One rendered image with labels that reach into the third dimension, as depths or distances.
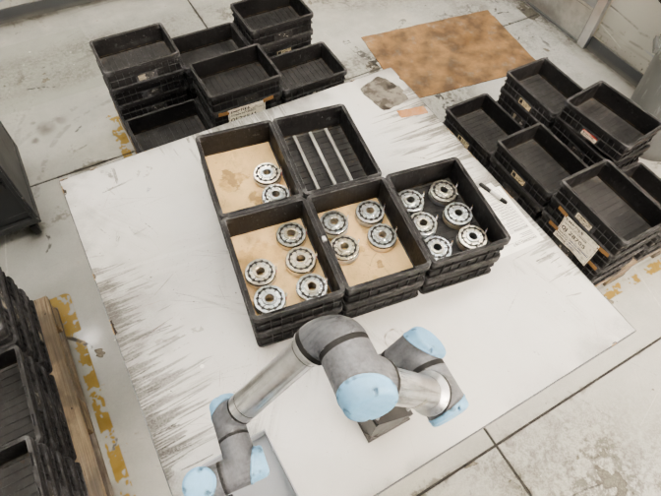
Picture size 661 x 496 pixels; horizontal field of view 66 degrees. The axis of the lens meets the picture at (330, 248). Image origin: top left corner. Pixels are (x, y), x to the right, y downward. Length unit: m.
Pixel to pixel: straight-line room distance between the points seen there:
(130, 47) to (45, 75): 0.99
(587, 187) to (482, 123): 0.76
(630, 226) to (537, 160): 0.57
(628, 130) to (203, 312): 2.32
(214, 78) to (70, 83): 1.30
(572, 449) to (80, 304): 2.40
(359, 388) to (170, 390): 0.87
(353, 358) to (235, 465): 0.41
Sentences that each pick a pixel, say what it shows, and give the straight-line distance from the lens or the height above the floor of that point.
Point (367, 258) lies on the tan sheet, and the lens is 1.77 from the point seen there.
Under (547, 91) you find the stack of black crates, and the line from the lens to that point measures 3.36.
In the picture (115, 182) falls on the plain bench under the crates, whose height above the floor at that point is 0.70.
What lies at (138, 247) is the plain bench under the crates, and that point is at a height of 0.70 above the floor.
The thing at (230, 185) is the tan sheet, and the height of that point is 0.83.
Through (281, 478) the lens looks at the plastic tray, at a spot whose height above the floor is 0.70.
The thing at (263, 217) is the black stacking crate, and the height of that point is 0.89.
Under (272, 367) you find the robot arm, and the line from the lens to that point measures 1.20.
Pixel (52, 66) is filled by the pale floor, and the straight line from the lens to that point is 4.15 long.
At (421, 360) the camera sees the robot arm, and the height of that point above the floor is 1.01.
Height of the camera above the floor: 2.32
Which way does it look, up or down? 57 degrees down
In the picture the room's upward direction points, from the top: 4 degrees clockwise
